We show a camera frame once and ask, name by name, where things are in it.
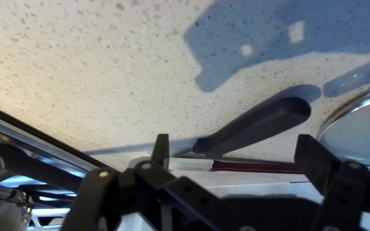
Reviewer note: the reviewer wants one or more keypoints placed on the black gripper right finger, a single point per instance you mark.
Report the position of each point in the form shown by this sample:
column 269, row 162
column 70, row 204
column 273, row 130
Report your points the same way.
column 344, row 184

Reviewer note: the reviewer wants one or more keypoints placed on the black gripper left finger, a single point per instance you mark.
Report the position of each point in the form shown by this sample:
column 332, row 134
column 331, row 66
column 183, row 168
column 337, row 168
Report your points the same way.
column 166, row 203

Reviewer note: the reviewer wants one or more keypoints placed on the glass pot lid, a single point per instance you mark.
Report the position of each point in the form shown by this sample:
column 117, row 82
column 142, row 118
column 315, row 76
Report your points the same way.
column 347, row 131

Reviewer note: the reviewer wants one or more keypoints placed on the stainless gas stove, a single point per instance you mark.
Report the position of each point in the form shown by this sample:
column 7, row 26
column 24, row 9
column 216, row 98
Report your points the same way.
column 39, row 176

